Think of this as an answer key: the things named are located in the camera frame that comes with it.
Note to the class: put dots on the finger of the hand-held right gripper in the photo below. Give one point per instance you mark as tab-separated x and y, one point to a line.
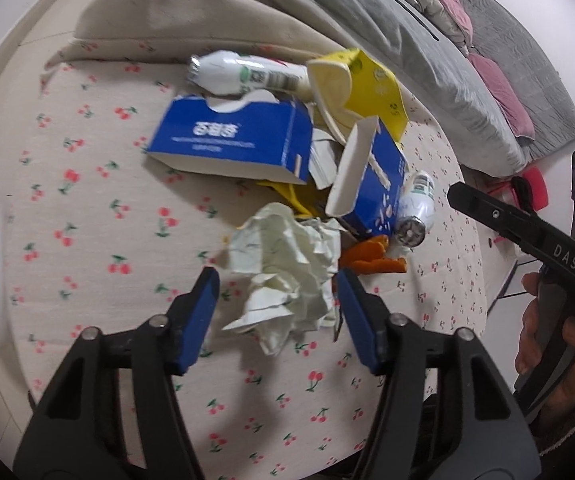
492	212

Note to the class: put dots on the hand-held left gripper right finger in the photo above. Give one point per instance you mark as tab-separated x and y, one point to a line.
355	310

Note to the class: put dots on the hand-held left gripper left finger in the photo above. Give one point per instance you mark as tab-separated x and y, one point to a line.
200	320

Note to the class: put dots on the orange peel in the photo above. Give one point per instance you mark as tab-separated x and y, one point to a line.
367	260

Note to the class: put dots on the white plastic bottle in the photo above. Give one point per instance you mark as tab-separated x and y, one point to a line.
417	200
232	72

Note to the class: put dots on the pale green paper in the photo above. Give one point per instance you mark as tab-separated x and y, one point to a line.
277	260

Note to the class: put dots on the blue box with flap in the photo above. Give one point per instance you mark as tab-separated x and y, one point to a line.
377	180

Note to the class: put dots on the yellow plastic wrapper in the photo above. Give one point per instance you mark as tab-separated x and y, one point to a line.
292	197

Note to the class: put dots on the white torn paper wrapper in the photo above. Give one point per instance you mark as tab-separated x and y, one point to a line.
322	160

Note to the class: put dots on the yellow paper carton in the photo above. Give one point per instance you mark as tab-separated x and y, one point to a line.
372	85

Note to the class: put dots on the large blue cardboard box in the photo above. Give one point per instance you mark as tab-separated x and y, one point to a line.
227	135

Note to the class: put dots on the person's right hand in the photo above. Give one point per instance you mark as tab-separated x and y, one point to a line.
528	320

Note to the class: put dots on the red capped container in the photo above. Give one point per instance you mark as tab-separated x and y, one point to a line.
536	187

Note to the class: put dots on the cherry print bed sheet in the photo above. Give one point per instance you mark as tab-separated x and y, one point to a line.
117	260

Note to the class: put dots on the pink pillow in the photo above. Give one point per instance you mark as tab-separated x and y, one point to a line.
502	95

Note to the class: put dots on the grey quilted bedspread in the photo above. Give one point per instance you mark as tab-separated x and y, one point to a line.
527	60

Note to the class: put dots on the grey blanket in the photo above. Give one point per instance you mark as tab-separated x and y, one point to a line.
367	10

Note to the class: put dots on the beige cloth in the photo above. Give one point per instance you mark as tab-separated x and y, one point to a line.
167	15

